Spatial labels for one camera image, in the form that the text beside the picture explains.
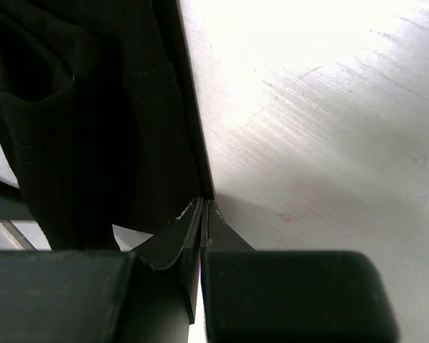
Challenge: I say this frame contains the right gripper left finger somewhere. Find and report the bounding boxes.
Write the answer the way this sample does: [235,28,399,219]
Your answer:
[130,197,204,324]

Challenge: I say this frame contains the aluminium frame rail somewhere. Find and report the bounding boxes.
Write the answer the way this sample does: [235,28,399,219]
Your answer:
[0,181,37,250]

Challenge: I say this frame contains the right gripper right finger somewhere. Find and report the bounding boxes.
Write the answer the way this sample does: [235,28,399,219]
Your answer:
[200,200,255,257]

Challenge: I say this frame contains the black skirt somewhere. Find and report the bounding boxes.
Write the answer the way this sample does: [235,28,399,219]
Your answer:
[0,1,213,250]

